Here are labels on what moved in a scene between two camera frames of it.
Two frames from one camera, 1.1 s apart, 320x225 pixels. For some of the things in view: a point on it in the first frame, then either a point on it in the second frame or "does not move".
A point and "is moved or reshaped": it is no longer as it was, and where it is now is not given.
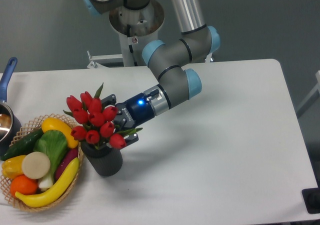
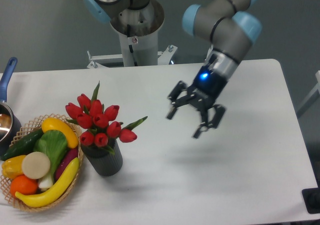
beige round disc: [35, 165] does not move
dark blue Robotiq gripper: [131, 113] → [203, 94]
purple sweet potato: [71, 154] does not move
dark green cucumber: [23, 147] does not move
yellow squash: [56, 124] does not move
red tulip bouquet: [96, 121] is moved or reshaped
